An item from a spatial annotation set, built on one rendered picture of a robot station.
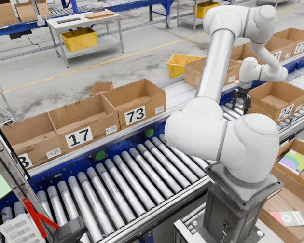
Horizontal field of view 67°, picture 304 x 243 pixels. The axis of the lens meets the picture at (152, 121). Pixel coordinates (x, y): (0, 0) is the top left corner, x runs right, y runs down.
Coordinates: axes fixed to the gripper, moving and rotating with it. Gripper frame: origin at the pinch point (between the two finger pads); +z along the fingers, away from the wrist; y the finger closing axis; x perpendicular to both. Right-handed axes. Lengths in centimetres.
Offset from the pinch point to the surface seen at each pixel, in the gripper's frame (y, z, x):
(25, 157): -29, -13, -148
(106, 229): 24, 11, -125
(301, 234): 81, 10, -46
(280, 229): 74, 5, -55
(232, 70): -28.8, -15.8, 21.0
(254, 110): 4.4, 4.9, 14.1
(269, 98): -3.7, 9.8, 46.7
